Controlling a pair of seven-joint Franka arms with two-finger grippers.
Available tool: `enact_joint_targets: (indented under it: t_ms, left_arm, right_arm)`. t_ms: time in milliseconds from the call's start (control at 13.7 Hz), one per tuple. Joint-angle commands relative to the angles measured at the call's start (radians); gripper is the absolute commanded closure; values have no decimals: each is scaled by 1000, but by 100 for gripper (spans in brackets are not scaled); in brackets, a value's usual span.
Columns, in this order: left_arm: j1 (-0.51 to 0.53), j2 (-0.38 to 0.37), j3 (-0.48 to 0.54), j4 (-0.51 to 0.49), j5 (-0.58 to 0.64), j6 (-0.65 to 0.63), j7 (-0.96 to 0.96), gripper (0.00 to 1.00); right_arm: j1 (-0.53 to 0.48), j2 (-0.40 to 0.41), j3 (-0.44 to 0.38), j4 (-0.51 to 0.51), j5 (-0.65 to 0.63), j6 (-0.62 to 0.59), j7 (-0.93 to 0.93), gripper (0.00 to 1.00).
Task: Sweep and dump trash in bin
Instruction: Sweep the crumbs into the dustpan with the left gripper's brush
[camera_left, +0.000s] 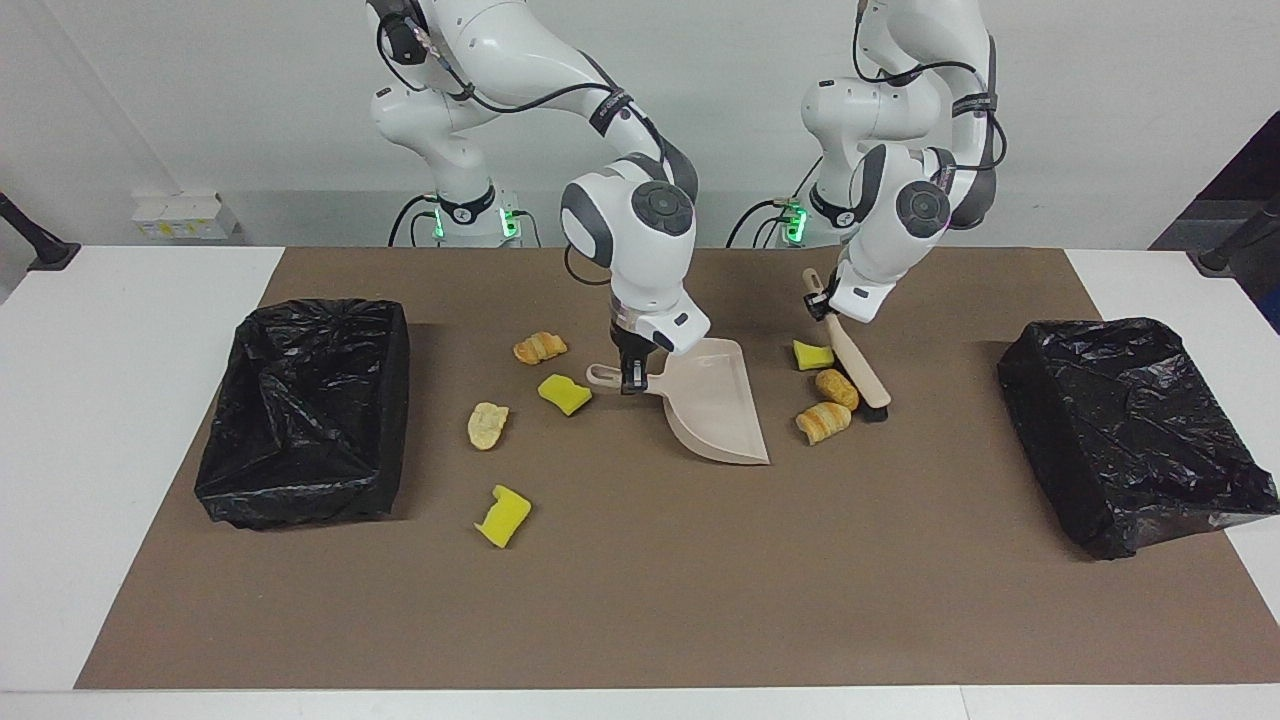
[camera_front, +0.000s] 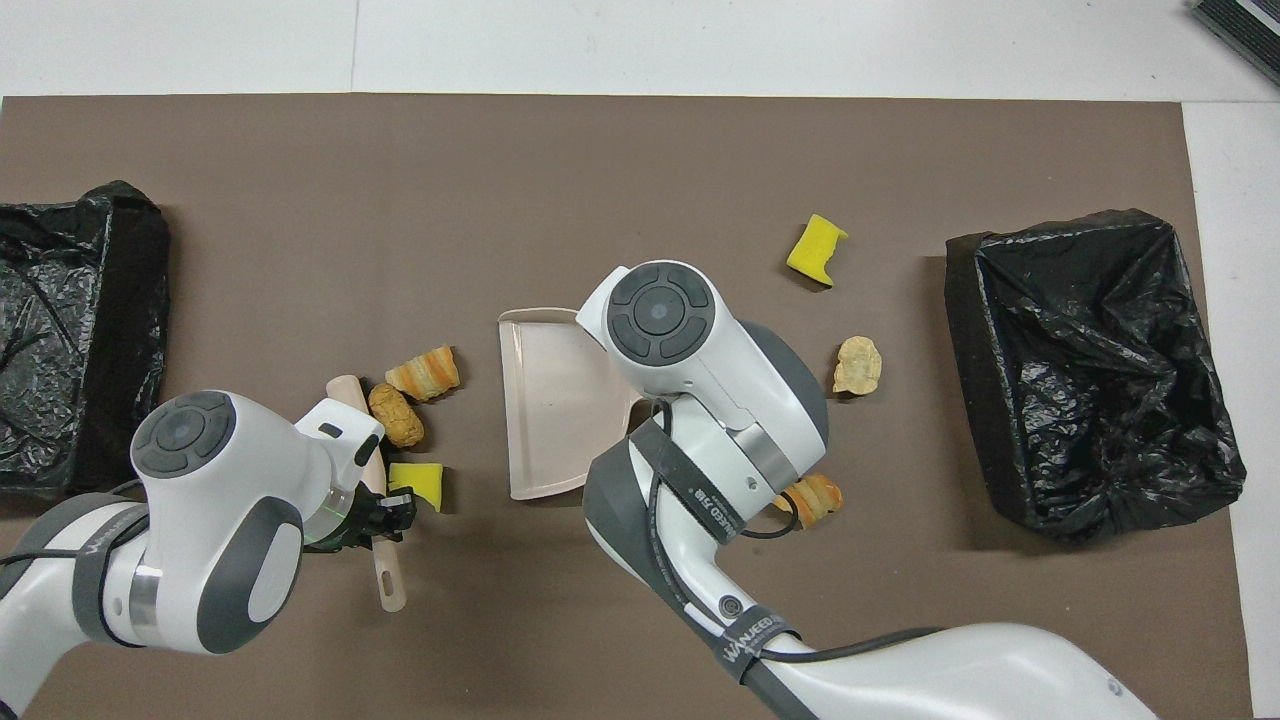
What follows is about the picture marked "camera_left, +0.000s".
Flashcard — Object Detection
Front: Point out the beige hand brush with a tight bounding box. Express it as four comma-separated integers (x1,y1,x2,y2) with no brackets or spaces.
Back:
802,268,892,422

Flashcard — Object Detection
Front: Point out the brown bread roll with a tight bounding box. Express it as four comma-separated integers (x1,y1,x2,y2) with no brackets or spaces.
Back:
815,368,860,412

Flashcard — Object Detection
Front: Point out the beige plastic dustpan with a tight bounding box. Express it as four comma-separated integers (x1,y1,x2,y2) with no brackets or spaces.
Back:
586,338,772,467

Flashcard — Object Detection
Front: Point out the small striped croissant piece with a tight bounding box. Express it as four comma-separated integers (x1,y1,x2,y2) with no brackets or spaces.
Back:
513,331,569,366

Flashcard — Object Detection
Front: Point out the large striped croissant piece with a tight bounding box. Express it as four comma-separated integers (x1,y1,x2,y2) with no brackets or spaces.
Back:
795,402,853,446

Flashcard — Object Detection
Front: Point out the pale bread chunk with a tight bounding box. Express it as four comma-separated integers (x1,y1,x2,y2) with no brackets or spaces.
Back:
467,402,512,452

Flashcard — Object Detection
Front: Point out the black bag lined bin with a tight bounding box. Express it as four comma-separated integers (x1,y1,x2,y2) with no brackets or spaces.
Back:
194,298,412,531
996,318,1280,561

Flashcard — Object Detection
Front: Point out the brown table mat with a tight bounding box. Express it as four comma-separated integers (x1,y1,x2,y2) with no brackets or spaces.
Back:
75,247,1280,691

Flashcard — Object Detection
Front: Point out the black stand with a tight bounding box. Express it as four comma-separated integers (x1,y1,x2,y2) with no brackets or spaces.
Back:
1198,195,1280,278
0,192,82,273

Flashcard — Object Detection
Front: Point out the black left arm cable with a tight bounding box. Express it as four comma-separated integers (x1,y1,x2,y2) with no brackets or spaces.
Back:
852,0,1007,173

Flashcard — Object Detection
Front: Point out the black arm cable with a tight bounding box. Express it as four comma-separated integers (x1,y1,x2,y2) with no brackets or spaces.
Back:
852,0,1007,173
375,0,701,286

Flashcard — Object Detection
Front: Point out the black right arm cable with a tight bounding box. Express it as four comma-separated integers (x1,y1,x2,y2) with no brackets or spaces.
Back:
375,0,701,286

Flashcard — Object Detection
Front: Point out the white wall socket box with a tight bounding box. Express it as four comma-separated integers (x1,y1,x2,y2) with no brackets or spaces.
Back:
132,193,239,241

